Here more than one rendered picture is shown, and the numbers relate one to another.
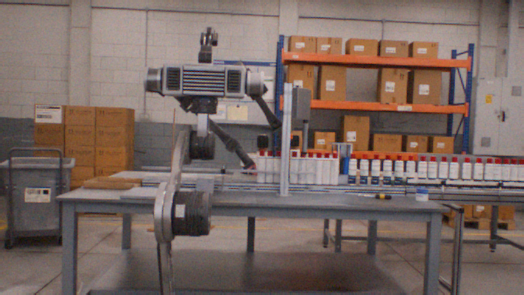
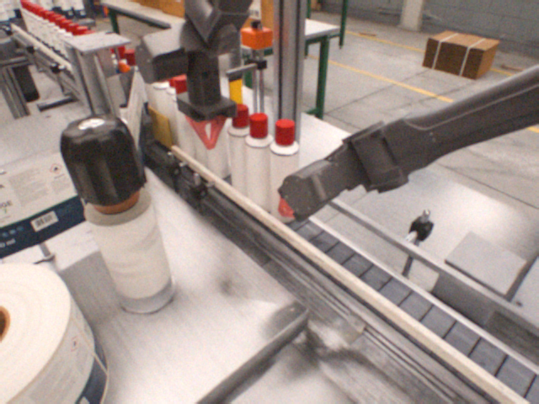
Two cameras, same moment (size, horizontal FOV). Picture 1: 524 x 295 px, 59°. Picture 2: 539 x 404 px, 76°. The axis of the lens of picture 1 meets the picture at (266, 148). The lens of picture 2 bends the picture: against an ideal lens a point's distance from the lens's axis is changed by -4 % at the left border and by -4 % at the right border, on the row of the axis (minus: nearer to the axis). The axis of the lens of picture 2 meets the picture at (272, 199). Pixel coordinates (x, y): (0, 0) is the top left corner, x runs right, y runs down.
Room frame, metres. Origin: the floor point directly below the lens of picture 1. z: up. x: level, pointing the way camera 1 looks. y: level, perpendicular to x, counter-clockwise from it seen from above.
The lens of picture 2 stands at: (3.24, 0.43, 1.36)
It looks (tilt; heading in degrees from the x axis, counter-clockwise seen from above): 39 degrees down; 230
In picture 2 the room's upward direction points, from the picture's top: straight up
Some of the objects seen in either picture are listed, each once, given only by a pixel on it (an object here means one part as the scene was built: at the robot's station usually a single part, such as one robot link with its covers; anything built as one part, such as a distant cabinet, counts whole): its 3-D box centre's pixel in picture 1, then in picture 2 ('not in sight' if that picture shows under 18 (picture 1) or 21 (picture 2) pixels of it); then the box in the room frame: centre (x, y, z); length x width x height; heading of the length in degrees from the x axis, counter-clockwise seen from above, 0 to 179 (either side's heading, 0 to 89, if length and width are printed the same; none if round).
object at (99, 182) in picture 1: (115, 183); not in sight; (2.84, 0.93, 0.85); 0.30 x 0.26 x 0.04; 93
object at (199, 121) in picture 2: not in sight; (205, 124); (2.95, -0.11, 1.05); 0.07 x 0.07 x 0.09; 2
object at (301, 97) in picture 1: (296, 104); not in sight; (2.81, -0.17, 1.38); 0.17 x 0.10 x 0.19; 148
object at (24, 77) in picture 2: not in sight; (15, 71); (3.10, -2.00, 0.71); 0.15 x 0.12 x 0.34; 3
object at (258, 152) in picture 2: (269, 166); (259, 166); (2.89, -0.02, 0.98); 0.05 x 0.05 x 0.20
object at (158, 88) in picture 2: (326, 168); (168, 106); (2.91, -0.38, 0.98); 0.05 x 0.05 x 0.20
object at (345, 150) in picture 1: (339, 163); (113, 93); (3.00, -0.48, 1.01); 0.14 x 0.13 x 0.26; 93
